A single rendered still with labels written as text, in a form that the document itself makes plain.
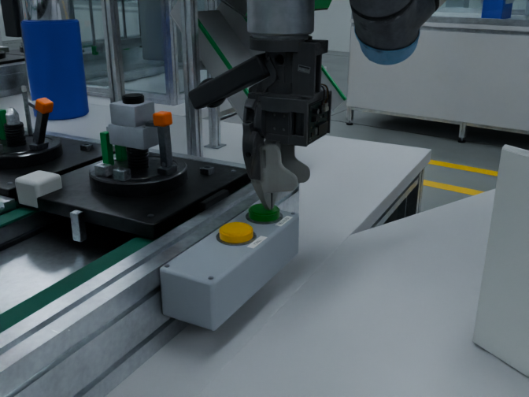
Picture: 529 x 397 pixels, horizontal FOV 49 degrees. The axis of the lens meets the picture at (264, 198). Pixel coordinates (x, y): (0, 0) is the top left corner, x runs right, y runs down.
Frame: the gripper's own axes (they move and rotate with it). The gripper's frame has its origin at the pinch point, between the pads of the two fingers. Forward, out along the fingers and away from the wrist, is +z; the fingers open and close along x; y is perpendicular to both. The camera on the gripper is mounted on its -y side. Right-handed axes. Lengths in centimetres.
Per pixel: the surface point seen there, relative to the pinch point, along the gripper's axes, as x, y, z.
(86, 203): -9.0, -21.7, 1.6
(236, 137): 64, -42, 12
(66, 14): 62, -95, -16
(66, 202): -10.1, -24.2, 1.6
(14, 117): 1.3, -46.1, -5.1
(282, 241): -1.7, 3.4, 4.5
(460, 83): 407, -47, 52
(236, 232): -8.1, 0.6, 1.4
